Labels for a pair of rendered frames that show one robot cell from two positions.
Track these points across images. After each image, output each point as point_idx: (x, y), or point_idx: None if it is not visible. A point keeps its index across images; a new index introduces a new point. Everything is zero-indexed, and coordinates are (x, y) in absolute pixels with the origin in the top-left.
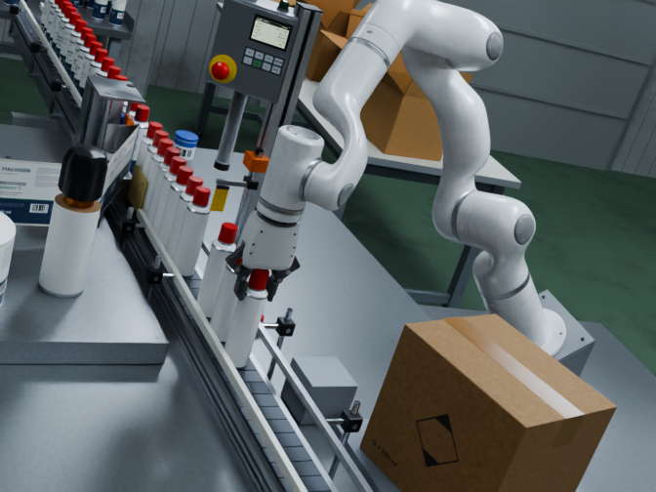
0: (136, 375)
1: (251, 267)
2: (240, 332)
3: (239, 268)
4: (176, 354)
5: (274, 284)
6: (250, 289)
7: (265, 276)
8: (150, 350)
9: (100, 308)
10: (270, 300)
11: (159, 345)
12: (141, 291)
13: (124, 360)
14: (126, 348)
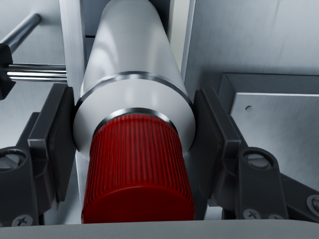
0: (283, 46)
1: (285, 219)
2: (158, 28)
3: (315, 214)
4: (189, 96)
5: (46, 138)
6: (175, 126)
7: (131, 172)
8: (259, 85)
9: (294, 173)
10: (61, 85)
11: (251, 90)
12: (208, 213)
13: (289, 77)
14: (302, 87)
